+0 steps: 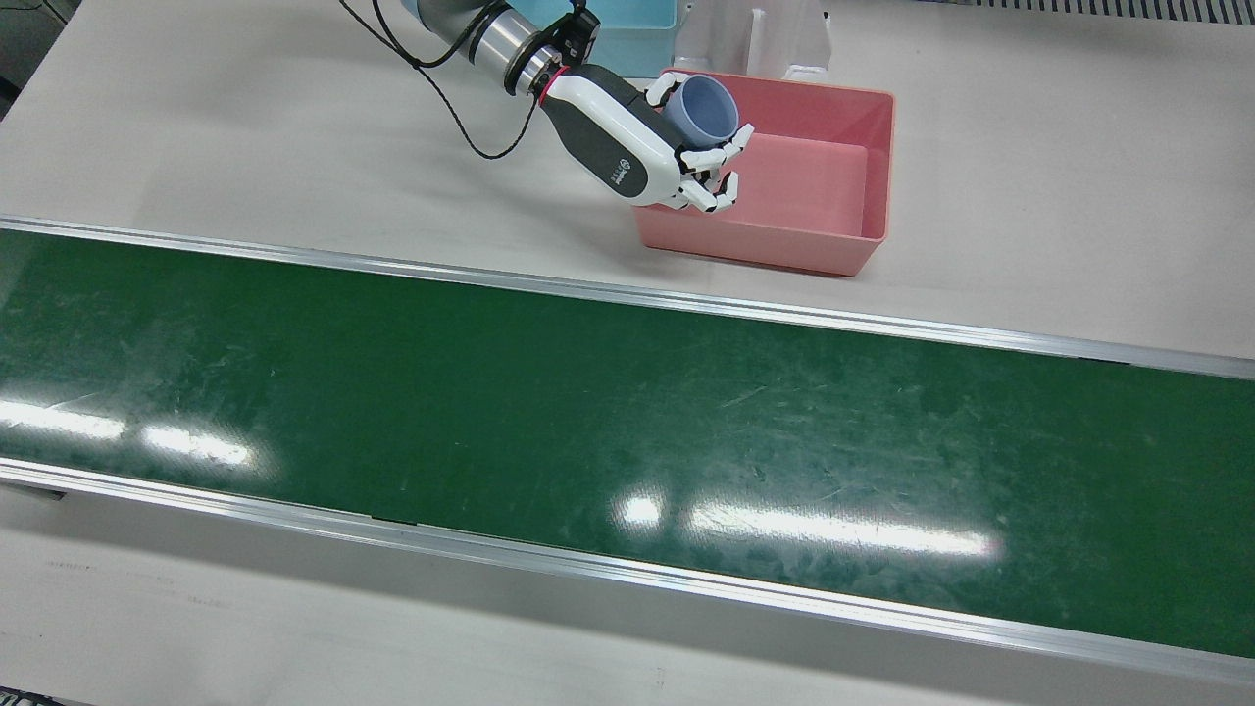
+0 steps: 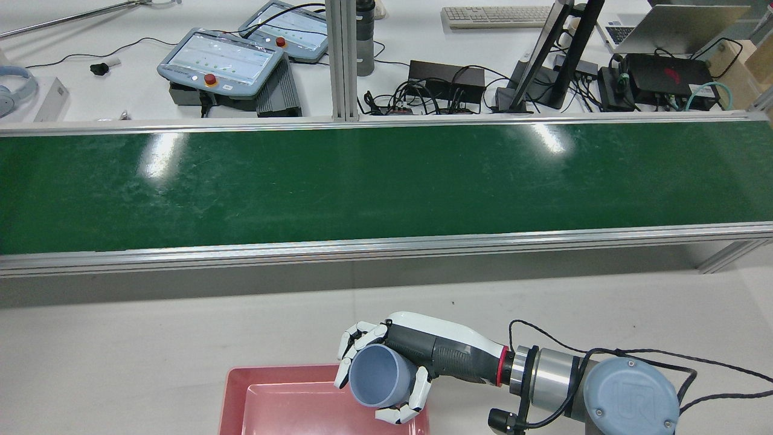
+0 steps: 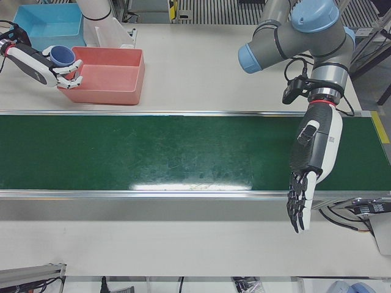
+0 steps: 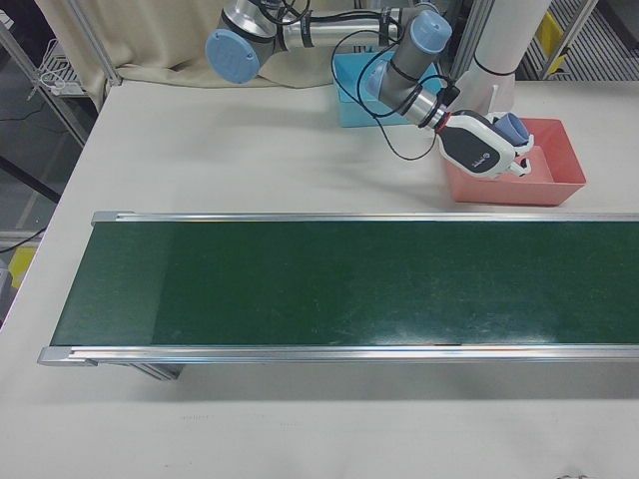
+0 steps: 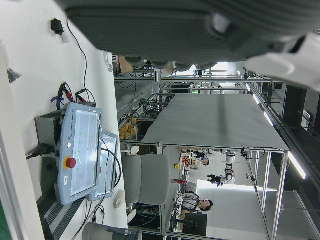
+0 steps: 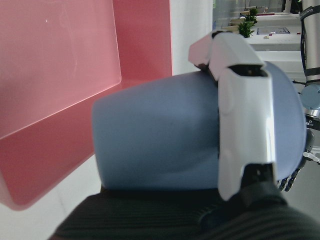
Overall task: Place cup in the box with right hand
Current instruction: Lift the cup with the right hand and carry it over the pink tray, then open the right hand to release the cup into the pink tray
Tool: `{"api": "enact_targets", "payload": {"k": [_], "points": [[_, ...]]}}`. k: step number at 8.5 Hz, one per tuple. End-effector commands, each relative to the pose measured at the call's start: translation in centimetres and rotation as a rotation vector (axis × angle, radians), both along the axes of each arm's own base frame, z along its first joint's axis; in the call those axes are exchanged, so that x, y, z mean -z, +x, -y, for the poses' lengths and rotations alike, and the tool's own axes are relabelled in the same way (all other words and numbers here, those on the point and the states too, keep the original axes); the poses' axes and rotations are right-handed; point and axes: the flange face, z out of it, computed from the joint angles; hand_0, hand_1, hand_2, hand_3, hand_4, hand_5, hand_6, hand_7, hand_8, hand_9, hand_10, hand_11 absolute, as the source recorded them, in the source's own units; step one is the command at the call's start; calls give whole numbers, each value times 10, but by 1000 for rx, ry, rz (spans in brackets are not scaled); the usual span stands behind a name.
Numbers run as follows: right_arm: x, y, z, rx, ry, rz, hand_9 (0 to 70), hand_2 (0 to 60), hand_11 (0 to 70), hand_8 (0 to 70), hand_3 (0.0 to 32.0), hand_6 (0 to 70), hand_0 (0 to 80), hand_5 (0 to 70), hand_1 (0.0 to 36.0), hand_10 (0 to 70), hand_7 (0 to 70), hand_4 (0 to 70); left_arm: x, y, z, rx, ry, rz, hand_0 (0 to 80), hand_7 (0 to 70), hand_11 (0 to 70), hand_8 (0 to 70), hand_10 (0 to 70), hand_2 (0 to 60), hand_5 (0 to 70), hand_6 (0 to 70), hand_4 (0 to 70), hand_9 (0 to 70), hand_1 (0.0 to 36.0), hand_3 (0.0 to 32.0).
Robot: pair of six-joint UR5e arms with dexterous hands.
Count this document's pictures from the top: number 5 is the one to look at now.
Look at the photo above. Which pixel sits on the brown cardboard carton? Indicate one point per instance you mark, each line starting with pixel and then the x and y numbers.
pixel 126 65

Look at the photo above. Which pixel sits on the aluminium frame rack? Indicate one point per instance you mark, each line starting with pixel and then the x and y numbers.
pixel 280 187

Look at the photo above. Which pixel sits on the white computer mouse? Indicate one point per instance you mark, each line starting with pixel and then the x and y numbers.
pixel 118 198

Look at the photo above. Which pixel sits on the grey office chair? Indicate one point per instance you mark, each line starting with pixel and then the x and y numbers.
pixel 150 180

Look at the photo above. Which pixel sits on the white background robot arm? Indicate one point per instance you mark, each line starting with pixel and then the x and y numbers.
pixel 229 160

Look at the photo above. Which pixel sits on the red black alligator clip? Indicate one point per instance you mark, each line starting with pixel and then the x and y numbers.
pixel 65 91
pixel 80 95

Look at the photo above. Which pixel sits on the grey metal control box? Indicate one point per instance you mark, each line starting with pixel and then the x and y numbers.
pixel 46 127

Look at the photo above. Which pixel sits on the left robot dexterous hand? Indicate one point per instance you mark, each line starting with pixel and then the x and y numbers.
pixel 162 30

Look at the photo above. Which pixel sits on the seated person with black hair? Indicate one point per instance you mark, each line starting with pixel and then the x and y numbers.
pixel 206 204

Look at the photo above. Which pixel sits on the black plug adapter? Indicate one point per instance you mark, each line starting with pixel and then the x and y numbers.
pixel 57 26

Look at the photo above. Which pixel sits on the black background monitor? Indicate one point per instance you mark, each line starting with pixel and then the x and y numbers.
pixel 195 225

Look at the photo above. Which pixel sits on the yellow parts stack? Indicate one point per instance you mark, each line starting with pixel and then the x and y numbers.
pixel 128 128

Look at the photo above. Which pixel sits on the grey backdrop sheet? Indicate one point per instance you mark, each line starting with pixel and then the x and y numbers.
pixel 212 120

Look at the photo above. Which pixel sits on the blue grey teach pendant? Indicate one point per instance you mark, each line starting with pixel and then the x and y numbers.
pixel 83 150
pixel 107 185

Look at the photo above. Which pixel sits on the LED light strip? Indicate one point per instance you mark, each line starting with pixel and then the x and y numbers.
pixel 268 118
pixel 256 99
pixel 297 165

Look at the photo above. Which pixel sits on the person in white shirt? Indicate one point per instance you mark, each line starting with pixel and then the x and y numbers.
pixel 205 162

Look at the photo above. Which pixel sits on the ribbed grey heatsink unit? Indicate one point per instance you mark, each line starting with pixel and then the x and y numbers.
pixel 57 217

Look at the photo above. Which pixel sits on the small screw bag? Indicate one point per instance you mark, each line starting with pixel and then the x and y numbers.
pixel 13 75

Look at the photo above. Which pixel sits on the grey water bottle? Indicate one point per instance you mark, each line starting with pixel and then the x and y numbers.
pixel 100 232

